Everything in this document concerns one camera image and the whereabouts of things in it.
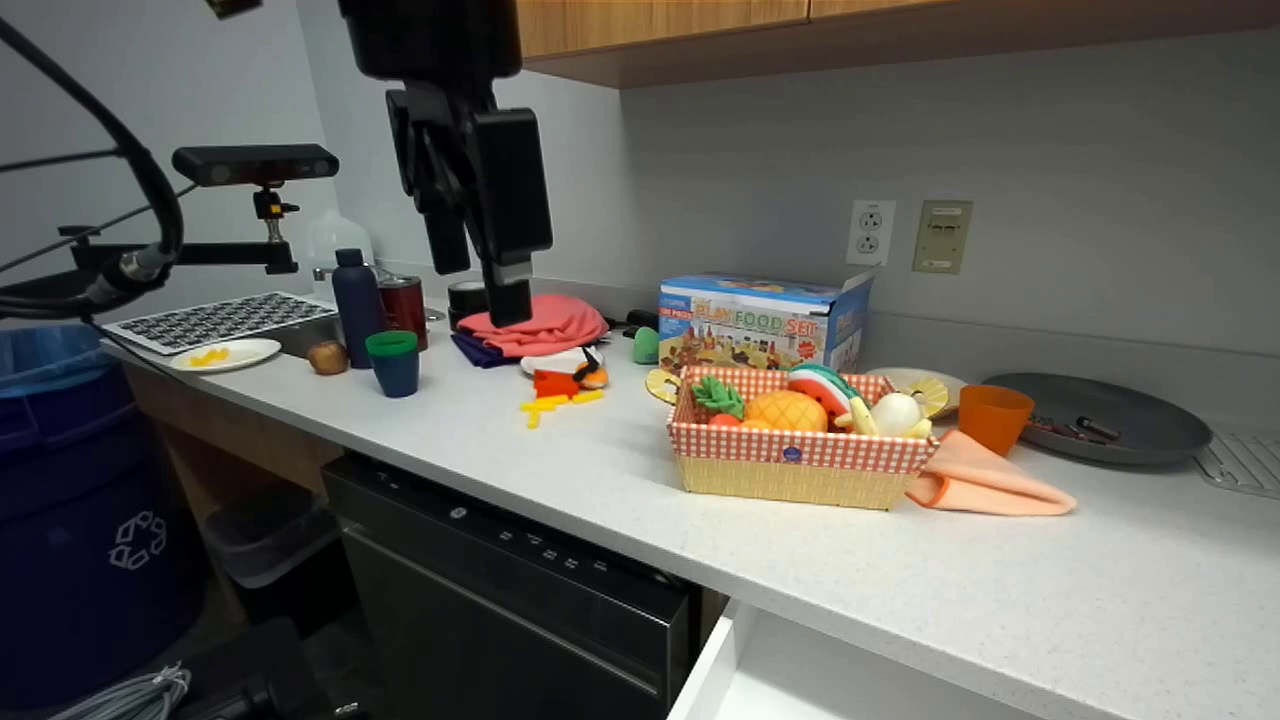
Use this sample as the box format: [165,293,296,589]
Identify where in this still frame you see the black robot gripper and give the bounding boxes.
[338,0,552,327]

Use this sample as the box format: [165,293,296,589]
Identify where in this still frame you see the white drawer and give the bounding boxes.
[668,600,1032,720]

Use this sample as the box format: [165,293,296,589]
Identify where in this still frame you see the dark red mug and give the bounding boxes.
[378,274,428,345]

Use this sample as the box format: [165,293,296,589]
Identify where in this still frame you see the pink folded cloth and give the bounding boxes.
[454,296,608,361]

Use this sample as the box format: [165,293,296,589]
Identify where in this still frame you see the dark blue cloth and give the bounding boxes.
[450,332,509,366]

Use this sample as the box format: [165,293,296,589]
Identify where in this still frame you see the dark blue bottle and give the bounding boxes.
[330,247,385,366]

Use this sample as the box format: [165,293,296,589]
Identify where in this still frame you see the blue cup green rim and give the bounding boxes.
[365,327,420,395]

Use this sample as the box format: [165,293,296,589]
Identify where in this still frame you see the red white plush toy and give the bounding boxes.
[521,346,608,395]

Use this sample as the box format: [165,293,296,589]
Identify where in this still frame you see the yellow toy fries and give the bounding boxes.
[521,393,602,429]

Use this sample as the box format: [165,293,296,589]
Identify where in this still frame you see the brown toy onion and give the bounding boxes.
[306,341,349,374]

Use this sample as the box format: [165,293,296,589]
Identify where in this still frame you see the green toy piece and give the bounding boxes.
[628,327,661,364]

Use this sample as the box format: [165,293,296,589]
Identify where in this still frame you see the white dish drying rack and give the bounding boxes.
[103,293,336,356]

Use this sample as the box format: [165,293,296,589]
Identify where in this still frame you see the wooden upper cabinet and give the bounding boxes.
[516,0,1280,86]

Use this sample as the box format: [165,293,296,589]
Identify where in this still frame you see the blue toy food box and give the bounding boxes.
[661,271,872,370]

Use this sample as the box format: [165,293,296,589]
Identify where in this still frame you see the green toy vegetable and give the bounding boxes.
[690,374,742,417]

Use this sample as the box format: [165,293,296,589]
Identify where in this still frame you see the white plate with yellow food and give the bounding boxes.
[167,341,280,374]

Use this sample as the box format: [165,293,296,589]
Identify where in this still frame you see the orange toy fruit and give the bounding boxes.
[742,388,828,431]

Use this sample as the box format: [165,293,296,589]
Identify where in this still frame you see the black bin under counter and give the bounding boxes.
[202,485,350,634]

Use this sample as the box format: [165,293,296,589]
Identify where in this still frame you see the black dishwasher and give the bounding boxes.
[323,455,700,720]

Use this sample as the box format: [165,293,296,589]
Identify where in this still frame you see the toy watermelon slice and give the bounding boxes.
[788,364,859,417]

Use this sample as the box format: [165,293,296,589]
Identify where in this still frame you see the checkered wicker basket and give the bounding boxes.
[668,366,937,511]

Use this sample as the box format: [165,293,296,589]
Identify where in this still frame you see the white plate behind basket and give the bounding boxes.
[880,366,962,421]

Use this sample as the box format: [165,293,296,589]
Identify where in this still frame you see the white toy egg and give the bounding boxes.
[872,393,923,436]

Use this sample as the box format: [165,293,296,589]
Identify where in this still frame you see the blue recycling bin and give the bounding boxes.
[0,325,200,710]

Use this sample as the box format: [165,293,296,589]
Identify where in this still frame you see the orange plastic cup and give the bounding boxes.
[954,385,1032,455]

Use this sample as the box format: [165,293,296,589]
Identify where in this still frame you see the peach folded napkin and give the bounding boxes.
[906,431,1077,517]

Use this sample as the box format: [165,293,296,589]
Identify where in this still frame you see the dark grey round plate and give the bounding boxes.
[994,370,1212,473]

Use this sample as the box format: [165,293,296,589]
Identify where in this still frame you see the black stereo camera on stand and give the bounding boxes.
[170,144,338,186]

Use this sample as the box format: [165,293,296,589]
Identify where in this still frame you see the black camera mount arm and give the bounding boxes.
[0,186,296,318]

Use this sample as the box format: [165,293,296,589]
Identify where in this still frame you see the white wall power outlet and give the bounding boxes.
[846,198,896,267]

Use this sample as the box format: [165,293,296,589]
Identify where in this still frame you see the beige wall switch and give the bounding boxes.
[913,198,972,274]

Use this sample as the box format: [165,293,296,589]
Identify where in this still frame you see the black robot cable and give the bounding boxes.
[0,15,186,318]

